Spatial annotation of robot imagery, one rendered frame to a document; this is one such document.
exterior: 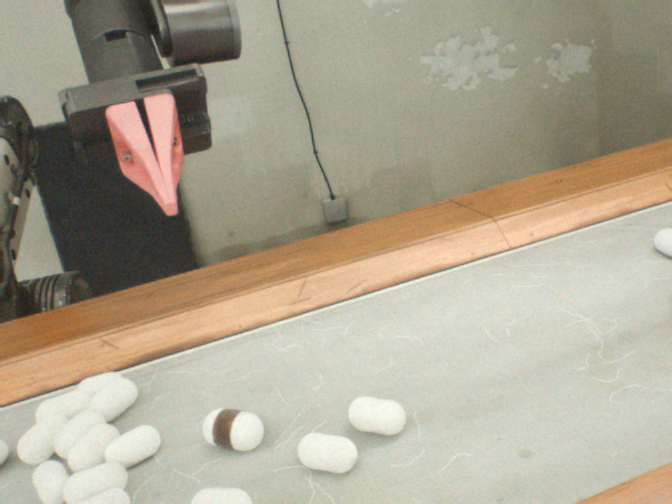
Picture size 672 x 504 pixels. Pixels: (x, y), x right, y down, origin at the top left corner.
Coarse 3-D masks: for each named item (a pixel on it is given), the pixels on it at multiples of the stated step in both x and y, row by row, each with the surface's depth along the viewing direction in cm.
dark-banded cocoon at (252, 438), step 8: (208, 416) 41; (240, 416) 40; (248, 416) 40; (256, 416) 40; (208, 424) 40; (240, 424) 39; (248, 424) 39; (256, 424) 40; (208, 432) 40; (232, 432) 39; (240, 432) 39; (248, 432) 39; (256, 432) 39; (208, 440) 40; (232, 440) 39; (240, 440) 39; (248, 440) 39; (256, 440) 39; (240, 448) 39; (248, 448) 39
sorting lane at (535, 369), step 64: (512, 256) 60; (576, 256) 58; (640, 256) 56; (320, 320) 55; (384, 320) 53; (448, 320) 51; (512, 320) 50; (576, 320) 48; (640, 320) 47; (192, 384) 49; (256, 384) 47; (320, 384) 46; (384, 384) 44; (448, 384) 43; (512, 384) 42; (576, 384) 41; (640, 384) 40; (192, 448) 41; (256, 448) 40; (384, 448) 38; (448, 448) 37; (512, 448) 36; (576, 448) 36; (640, 448) 35
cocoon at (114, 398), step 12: (120, 384) 46; (132, 384) 47; (96, 396) 45; (108, 396) 45; (120, 396) 46; (132, 396) 47; (96, 408) 45; (108, 408) 45; (120, 408) 46; (108, 420) 45
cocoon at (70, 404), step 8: (72, 392) 46; (80, 392) 46; (48, 400) 46; (56, 400) 46; (64, 400) 46; (72, 400) 46; (80, 400) 46; (88, 400) 46; (40, 408) 45; (48, 408) 45; (56, 408) 45; (64, 408) 45; (72, 408) 46; (80, 408) 46; (40, 416) 45; (72, 416) 46
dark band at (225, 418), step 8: (216, 416) 40; (224, 416) 40; (232, 416) 40; (216, 424) 40; (224, 424) 40; (232, 424) 39; (216, 432) 40; (224, 432) 39; (216, 440) 40; (224, 440) 40; (224, 448) 40; (232, 448) 40
